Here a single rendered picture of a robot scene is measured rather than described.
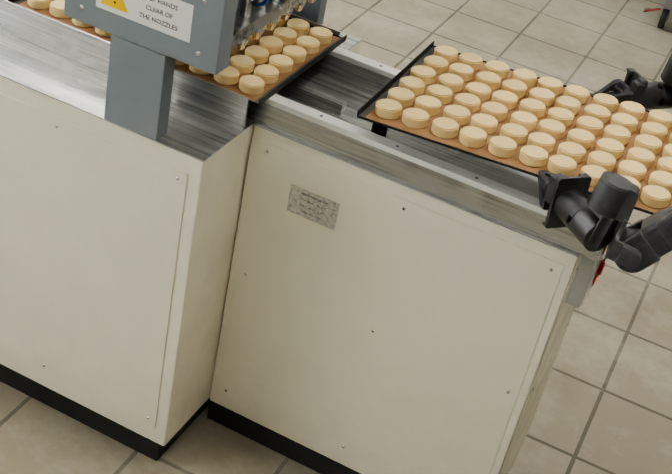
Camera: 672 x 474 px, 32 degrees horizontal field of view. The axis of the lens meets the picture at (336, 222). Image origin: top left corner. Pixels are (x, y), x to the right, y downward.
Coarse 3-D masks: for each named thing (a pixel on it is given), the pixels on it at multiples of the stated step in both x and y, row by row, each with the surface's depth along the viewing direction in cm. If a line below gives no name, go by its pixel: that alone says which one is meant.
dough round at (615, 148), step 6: (606, 138) 219; (600, 144) 217; (606, 144) 217; (612, 144) 218; (618, 144) 218; (600, 150) 217; (606, 150) 216; (612, 150) 216; (618, 150) 216; (618, 156) 217
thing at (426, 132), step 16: (448, 64) 243; (416, 96) 229; (528, 96) 235; (512, 112) 228; (400, 128) 217; (640, 128) 229; (448, 144) 214; (496, 160) 211; (512, 160) 212; (656, 160) 219; (640, 192) 208; (656, 208) 204
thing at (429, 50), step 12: (432, 48) 249; (420, 60) 243; (408, 72) 238; (396, 84) 232; (384, 96) 227; (360, 108) 219; (372, 108) 222; (372, 120) 218; (408, 132) 215; (444, 144) 213; (480, 156) 211; (516, 168) 209; (588, 192) 206
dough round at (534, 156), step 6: (522, 150) 211; (528, 150) 212; (534, 150) 212; (540, 150) 212; (522, 156) 211; (528, 156) 210; (534, 156) 210; (540, 156) 210; (546, 156) 211; (522, 162) 211; (528, 162) 210; (534, 162) 210; (540, 162) 210
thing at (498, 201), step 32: (288, 128) 233; (320, 128) 229; (352, 128) 228; (352, 160) 230; (384, 160) 226; (416, 160) 223; (448, 192) 223; (480, 192) 220; (512, 192) 219; (512, 224) 220
